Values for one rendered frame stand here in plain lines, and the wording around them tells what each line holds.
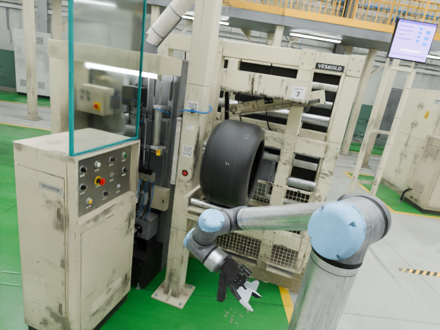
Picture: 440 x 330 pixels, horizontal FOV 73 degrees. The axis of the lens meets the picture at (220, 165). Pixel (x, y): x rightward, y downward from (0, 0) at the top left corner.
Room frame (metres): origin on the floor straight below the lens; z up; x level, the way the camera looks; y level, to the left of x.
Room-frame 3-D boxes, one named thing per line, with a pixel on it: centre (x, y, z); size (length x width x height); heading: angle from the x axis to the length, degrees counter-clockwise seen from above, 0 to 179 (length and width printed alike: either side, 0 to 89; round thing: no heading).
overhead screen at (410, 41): (4.91, -2.55, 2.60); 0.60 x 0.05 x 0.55; 93
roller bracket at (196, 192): (1.98, 0.13, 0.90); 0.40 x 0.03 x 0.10; 164
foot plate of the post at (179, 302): (1.98, 0.21, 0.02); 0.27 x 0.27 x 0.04; 74
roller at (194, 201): (1.80, 0.00, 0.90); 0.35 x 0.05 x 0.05; 74
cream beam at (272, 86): (2.18, -0.24, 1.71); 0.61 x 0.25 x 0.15; 74
